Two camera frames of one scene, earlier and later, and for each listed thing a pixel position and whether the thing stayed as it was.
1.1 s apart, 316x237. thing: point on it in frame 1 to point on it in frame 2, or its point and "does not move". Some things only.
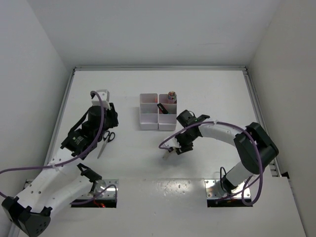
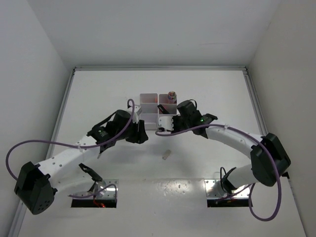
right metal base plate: (215, 190) does not move
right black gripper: (183, 148) to (175, 118)
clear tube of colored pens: (172, 97) does not move
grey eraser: (165, 156) does not move
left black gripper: (113, 114) to (139, 136)
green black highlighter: (162, 108) does not move
